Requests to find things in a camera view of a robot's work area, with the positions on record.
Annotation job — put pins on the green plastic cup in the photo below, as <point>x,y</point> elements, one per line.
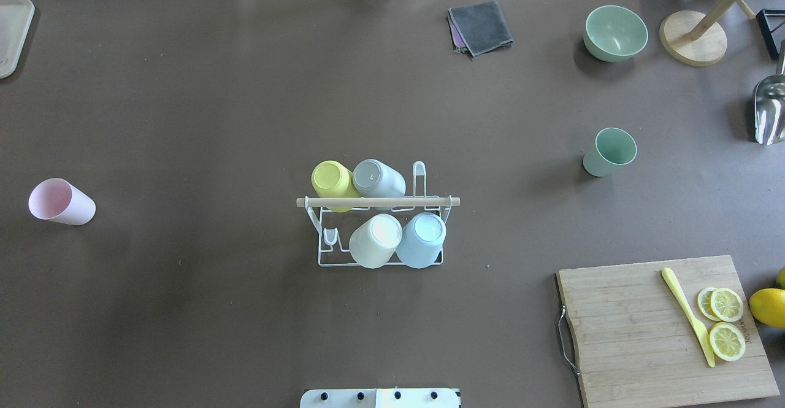
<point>613,148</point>

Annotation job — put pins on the pink plastic cup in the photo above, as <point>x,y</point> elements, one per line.
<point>57,200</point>

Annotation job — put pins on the grey plastic cup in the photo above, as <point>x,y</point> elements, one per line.
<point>374,179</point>

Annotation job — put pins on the cream white plastic cup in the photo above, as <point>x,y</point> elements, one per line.
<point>374,242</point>

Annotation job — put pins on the yellow plastic cup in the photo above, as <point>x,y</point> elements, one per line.
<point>331,179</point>

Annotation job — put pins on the light blue plastic cup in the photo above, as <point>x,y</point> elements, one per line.
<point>422,240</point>

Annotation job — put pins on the grey folded cloth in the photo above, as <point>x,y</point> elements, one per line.
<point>479,28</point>

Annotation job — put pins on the green ceramic bowl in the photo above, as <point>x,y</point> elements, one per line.
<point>614,33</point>

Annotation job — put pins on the wooden cutting board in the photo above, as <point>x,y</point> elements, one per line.
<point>634,346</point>

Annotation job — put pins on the yellow plastic knife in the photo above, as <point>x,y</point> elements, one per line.
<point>698,327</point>

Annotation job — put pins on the lemon slice behind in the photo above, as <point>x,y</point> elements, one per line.
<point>703,302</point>

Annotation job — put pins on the lemon slice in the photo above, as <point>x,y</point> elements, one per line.
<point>726,305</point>
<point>727,341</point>
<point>703,302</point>

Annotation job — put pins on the wooden mug tree stand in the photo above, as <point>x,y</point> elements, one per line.
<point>695,38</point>

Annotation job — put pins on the lemon slice upper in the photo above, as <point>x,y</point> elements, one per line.
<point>726,305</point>

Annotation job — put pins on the lemon slice lower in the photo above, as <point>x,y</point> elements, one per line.
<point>727,341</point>

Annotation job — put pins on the metal scoop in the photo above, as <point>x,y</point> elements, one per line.
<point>769,104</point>

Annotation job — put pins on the whole yellow lemon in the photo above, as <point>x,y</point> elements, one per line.
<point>767,306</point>

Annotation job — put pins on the beige plastic tray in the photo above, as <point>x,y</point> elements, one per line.
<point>16,19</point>

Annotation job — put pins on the white wire cup rack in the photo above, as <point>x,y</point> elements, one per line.
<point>335,219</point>

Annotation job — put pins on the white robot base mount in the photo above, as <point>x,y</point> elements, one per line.
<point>382,397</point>

